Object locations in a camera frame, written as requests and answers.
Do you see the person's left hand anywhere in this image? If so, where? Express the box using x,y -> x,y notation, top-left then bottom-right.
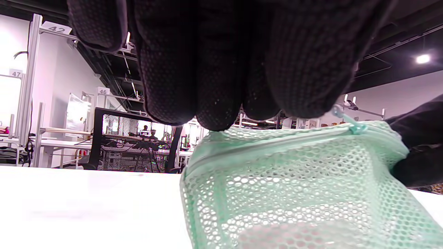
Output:
66,0 -> 398,132

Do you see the person's right hand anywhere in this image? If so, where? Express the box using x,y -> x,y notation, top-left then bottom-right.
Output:
384,93 -> 443,187

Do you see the white background desk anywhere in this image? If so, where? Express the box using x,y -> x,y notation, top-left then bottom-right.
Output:
33,126 -> 94,168

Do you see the black mesh office chair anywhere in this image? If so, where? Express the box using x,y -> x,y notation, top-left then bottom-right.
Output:
78,107 -> 184,173

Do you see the pink cleansing milk bottle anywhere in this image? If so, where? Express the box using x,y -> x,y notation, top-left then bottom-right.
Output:
237,221 -> 374,249

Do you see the green mesh toiletry bag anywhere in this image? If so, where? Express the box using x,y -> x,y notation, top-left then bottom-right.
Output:
179,105 -> 443,249

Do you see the aluminium frame post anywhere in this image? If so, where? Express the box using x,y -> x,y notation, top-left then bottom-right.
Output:
17,14 -> 44,166

